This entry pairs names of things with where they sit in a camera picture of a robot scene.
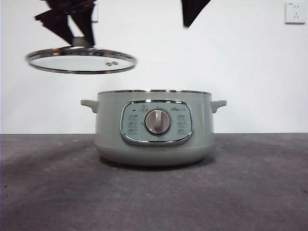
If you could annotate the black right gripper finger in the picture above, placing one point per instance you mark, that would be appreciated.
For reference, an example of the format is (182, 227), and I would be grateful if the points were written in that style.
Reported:
(192, 9)

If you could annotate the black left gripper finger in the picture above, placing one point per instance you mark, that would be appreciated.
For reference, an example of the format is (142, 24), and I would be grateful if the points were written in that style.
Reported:
(56, 24)
(84, 24)

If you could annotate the glass lid with green knob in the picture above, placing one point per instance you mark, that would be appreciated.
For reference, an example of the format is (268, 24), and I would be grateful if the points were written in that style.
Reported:
(72, 61)

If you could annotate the sage green electric pot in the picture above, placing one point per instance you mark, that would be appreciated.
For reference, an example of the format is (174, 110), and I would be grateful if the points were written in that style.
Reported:
(108, 134)

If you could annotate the white wall socket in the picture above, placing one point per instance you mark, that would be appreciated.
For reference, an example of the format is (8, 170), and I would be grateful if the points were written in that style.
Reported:
(96, 15)
(295, 13)

